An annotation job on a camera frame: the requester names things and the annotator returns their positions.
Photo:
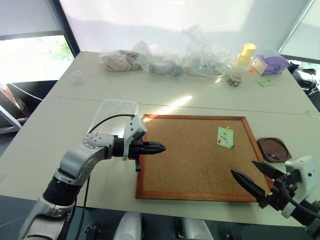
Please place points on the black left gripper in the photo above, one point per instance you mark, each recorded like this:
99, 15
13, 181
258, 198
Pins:
136, 150

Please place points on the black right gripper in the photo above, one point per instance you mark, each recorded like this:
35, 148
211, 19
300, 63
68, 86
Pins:
280, 196

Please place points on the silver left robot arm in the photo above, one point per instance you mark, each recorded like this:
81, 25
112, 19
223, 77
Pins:
75, 160

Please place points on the wood framed cork board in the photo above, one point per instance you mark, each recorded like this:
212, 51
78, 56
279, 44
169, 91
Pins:
190, 160

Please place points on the red pushpin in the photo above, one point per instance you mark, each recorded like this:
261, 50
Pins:
220, 141

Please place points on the green paper note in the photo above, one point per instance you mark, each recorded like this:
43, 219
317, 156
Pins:
224, 136

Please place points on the green sticky note pad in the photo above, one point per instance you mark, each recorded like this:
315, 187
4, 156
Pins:
265, 82

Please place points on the dark brown wooden tray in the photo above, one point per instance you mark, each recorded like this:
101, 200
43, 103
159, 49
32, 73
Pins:
273, 147

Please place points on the clear plastic box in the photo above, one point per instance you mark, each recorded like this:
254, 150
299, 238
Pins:
112, 115

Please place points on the plastic bag with grey item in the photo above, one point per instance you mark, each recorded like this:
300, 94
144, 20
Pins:
163, 68

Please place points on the silver rounded robot leg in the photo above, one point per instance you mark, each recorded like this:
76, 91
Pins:
196, 228
127, 226

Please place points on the plastic bag with beige cloth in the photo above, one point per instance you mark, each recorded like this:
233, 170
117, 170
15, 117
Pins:
117, 61

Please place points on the small clear plastic cup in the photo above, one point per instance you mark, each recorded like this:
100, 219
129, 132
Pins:
78, 77

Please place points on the crumpled clear plastic bag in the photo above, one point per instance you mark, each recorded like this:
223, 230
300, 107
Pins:
205, 55

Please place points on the black office chair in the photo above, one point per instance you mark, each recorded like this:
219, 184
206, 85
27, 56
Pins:
306, 77

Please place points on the purple cardboard box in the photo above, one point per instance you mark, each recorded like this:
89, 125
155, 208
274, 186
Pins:
268, 65

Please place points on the dark furniture beside table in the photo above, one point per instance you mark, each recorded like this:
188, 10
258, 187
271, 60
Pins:
15, 100

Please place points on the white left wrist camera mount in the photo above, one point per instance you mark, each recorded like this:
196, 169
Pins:
135, 127

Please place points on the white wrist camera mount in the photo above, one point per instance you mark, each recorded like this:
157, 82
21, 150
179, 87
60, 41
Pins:
303, 172
135, 127

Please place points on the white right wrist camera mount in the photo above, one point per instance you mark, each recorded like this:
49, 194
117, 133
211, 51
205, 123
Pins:
303, 172

